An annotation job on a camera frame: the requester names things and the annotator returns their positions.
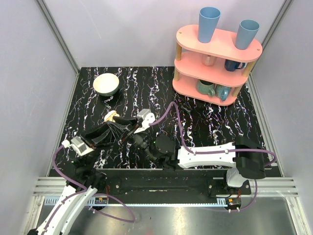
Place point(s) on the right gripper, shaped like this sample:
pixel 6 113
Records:
pixel 126 131

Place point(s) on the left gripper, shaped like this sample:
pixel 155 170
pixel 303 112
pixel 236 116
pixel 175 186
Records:
pixel 88 141

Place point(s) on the beige earbud charging case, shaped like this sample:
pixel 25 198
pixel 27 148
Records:
pixel 109 116

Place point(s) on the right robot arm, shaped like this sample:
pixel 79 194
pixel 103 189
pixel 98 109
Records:
pixel 244 159

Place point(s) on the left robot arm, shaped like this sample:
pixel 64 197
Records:
pixel 84 182

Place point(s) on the white ceramic bowl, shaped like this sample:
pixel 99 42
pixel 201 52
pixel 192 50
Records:
pixel 106 84

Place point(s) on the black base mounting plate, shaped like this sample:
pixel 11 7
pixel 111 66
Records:
pixel 209 182

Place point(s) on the green glazed mug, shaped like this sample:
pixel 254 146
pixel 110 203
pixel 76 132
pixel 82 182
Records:
pixel 205 87

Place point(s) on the light blue mug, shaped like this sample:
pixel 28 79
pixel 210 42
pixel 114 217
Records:
pixel 222 92

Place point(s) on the pink three-tier shelf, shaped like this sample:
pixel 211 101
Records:
pixel 189 68

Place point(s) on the pink mug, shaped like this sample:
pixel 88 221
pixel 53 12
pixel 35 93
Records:
pixel 208 60

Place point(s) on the dark blue mug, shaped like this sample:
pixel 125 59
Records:
pixel 230 65

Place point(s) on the tall blue cup left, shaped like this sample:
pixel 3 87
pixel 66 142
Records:
pixel 208 19

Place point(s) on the tall blue cup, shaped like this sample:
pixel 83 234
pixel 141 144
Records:
pixel 208 19
pixel 246 33

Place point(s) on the tall blue cup right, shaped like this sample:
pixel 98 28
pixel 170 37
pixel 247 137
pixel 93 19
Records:
pixel 246 33

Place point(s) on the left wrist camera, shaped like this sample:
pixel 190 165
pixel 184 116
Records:
pixel 78 145

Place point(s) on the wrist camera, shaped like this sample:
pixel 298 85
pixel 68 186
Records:
pixel 145 117
pixel 78 145

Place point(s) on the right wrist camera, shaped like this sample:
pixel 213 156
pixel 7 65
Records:
pixel 145 117

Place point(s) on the aluminium rail frame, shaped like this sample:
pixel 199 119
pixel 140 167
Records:
pixel 273 185

